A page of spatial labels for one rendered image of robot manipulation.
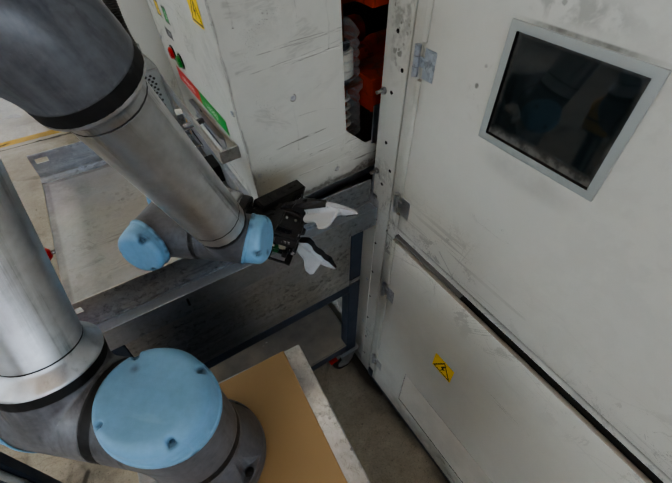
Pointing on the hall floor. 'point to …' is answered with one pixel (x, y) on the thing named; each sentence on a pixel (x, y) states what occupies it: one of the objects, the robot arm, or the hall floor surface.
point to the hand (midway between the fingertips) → (347, 239)
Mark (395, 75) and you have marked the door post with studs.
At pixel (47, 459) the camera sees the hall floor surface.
